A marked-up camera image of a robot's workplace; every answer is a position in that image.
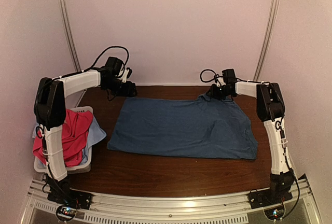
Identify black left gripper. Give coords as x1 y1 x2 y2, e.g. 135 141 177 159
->
103 78 137 98

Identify dark blue polo shirt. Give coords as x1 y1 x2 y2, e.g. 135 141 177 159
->
107 94 258 160

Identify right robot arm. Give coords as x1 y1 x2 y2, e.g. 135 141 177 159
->
208 69 296 204

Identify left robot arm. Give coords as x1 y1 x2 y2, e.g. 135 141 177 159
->
34 57 137 205

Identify white plastic laundry basket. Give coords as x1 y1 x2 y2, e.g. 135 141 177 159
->
33 106 93 174

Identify light blue garment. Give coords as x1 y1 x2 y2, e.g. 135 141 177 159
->
79 117 106 165

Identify red garment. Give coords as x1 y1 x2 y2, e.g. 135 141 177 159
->
32 109 94 168

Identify right circuit board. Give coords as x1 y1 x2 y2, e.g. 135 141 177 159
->
264 206 285 221

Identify circuit board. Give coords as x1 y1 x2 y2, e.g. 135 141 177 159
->
264 206 285 221
56 205 77 222

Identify left circuit board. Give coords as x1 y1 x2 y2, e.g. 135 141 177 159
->
56 205 77 222

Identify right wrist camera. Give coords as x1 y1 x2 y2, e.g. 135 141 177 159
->
216 77 225 87

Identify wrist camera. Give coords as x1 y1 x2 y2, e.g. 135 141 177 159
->
216 77 225 87
120 67 132 83

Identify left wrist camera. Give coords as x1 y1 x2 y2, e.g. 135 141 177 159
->
120 67 132 83

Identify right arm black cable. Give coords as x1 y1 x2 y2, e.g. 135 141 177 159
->
199 68 224 82

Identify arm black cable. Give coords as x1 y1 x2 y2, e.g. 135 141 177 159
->
199 68 224 82
82 46 130 73

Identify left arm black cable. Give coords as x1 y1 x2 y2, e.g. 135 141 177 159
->
82 46 130 73

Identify aluminium front rail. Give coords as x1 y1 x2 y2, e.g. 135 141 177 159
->
24 174 320 224

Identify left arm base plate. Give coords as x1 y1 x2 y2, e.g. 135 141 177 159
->
47 189 92 210

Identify left aluminium frame post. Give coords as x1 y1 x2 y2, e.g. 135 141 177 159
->
58 0 81 72

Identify aluminium frame post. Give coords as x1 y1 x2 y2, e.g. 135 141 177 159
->
254 0 280 80
58 0 81 72

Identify right aluminium frame post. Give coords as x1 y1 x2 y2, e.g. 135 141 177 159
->
254 0 280 80

